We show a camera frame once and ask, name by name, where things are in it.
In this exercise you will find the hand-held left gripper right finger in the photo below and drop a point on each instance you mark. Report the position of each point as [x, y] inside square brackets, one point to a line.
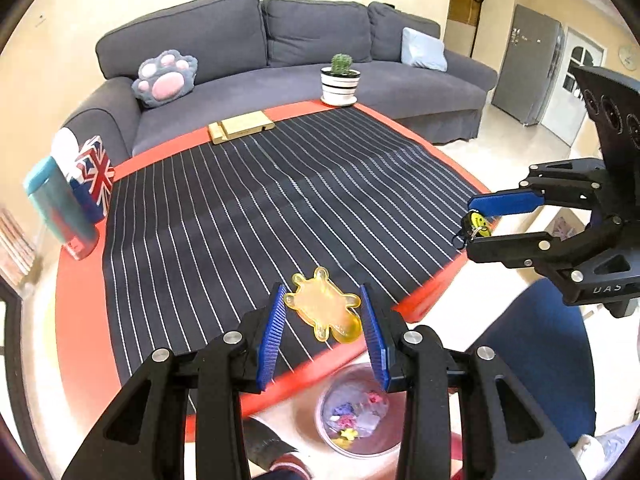
[375, 345]

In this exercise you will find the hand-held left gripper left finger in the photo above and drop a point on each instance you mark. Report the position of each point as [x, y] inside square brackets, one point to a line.
[270, 345]

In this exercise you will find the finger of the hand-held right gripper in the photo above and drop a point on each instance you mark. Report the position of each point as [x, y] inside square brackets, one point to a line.
[505, 250]
[505, 203]

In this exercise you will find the yellow translucent turtle toy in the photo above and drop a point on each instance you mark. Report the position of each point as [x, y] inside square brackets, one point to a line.
[320, 305]

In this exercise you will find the pile of colourful small items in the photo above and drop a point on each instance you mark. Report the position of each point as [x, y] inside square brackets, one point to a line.
[350, 410]

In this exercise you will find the white door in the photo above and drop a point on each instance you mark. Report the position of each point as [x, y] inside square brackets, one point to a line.
[560, 110]

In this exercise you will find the person's black shoe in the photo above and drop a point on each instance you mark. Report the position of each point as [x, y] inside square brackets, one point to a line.
[267, 445]

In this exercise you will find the person's right leg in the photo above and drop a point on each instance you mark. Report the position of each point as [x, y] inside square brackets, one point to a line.
[540, 360]

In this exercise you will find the black white-striped table mat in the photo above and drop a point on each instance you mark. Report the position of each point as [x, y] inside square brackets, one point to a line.
[225, 210]

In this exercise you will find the grey refrigerator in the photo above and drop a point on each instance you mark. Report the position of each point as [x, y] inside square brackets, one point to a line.
[525, 60]

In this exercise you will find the light blue cushion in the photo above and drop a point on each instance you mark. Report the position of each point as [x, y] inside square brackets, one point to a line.
[424, 50]

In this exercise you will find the red table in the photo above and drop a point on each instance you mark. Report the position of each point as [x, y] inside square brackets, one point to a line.
[80, 340]

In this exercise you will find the potted cactus striped white pot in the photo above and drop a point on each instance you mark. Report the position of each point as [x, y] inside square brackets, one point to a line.
[340, 85]

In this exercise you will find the wooden door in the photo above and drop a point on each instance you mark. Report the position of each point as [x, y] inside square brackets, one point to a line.
[460, 0]

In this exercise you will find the person's white printed clothing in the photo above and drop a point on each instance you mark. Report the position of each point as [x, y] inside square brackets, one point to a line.
[610, 442]

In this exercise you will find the wooden phone stand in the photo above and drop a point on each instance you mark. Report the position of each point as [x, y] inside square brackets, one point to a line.
[245, 124]

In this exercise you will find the flag print tin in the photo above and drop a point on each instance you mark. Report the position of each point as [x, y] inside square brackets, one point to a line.
[95, 170]

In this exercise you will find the teal tumbler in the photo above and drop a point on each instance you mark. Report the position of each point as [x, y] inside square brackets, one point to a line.
[57, 210]

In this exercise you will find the stack of brown boards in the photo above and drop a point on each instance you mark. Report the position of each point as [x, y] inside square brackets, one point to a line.
[15, 245]

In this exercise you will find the white cloth item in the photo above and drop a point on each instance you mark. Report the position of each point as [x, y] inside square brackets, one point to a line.
[65, 152]

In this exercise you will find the grey pink paw cushion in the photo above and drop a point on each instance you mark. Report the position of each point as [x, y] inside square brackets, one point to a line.
[165, 82]

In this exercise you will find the grey sofa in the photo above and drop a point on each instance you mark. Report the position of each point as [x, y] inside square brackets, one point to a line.
[225, 25]

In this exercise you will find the round wall clock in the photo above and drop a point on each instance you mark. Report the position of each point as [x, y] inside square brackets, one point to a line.
[631, 55]

